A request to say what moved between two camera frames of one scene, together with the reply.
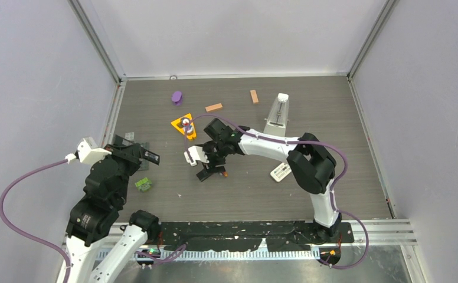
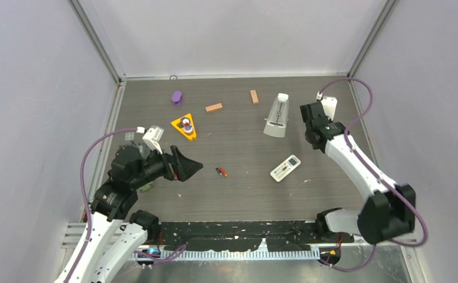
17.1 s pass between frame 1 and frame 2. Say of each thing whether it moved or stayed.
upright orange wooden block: stayed
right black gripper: moved
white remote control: stayed
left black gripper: moved
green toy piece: stayed
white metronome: stayed
